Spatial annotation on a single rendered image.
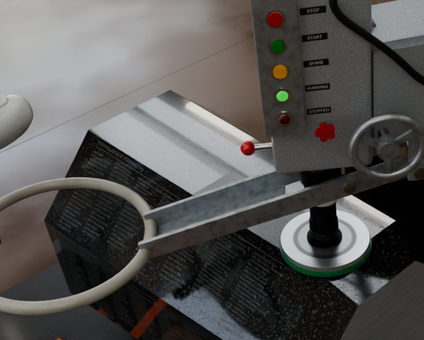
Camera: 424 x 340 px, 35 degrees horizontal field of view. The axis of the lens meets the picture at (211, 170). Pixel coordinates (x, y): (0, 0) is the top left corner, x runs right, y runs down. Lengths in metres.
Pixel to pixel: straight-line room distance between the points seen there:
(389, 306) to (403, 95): 0.60
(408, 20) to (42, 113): 3.27
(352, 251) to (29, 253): 1.95
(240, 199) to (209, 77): 2.76
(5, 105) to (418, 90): 0.97
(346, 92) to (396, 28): 0.15
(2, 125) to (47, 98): 2.84
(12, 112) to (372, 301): 0.97
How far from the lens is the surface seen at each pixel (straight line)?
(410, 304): 1.83
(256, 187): 1.62
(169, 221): 1.69
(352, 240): 1.65
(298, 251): 1.62
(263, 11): 1.21
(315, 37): 1.25
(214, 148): 2.07
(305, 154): 1.37
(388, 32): 1.34
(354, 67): 1.29
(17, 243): 3.35
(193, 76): 4.39
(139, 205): 1.74
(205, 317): 1.79
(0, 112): 1.72
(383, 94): 1.34
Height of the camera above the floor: 1.97
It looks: 35 degrees down
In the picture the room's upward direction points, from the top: 10 degrees counter-clockwise
